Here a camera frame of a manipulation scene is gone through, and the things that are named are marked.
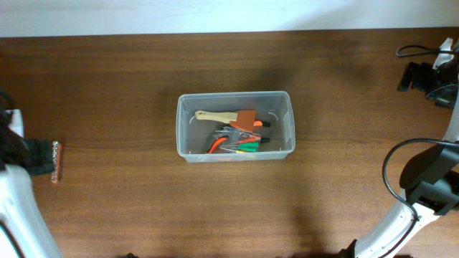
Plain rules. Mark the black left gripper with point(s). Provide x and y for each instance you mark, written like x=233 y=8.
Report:
x=46 y=155

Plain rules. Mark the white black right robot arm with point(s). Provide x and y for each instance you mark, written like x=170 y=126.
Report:
x=428 y=182

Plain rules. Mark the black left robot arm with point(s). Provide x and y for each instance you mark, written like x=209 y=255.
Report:
x=24 y=232

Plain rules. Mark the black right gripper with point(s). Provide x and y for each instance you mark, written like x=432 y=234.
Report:
x=407 y=77

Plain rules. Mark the orange bit holder strip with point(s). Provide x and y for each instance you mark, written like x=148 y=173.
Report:
x=57 y=150

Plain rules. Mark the red black diagonal cutters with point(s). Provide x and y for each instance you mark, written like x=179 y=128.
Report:
x=214 y=147

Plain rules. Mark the orange scraper with wooden handle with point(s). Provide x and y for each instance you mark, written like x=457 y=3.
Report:
x=242 y=119

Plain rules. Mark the clear plastic container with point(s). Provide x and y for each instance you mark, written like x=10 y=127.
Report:
x=274 y=122

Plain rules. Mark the clear box of coloured tubes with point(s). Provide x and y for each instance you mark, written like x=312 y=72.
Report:
x=238 y=141

